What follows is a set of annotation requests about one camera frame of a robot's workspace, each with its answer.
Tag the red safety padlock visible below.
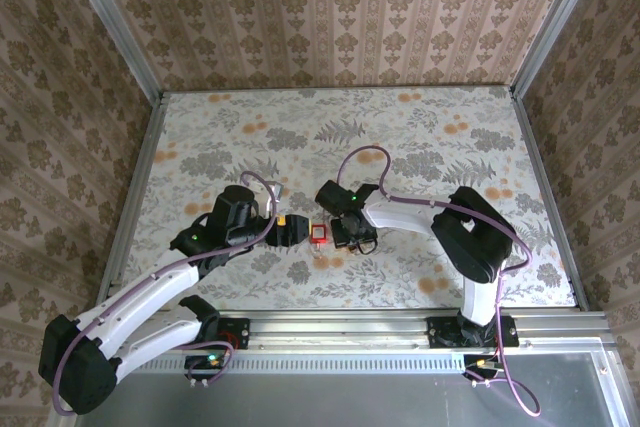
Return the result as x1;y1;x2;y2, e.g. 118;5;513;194
308;221;329;262

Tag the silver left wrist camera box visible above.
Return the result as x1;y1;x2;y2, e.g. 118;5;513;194
254;179;287;219

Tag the small black controller board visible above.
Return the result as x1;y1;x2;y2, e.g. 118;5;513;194
184;354;224;374
462;354;501;374

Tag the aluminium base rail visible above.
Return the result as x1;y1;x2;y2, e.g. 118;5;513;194
144;314;612;354

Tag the aluminium frame post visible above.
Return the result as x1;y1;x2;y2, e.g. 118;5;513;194
55;0;166;98
509;0;609;98

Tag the aluminium table edge rail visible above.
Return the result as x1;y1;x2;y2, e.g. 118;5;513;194
97;91;169;303
509;89;589;311

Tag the grey metal panel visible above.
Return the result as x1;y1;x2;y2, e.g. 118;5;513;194
99;371;616;427

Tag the slotted grey cable duct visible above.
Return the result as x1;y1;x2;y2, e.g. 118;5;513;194
124;352;471;373

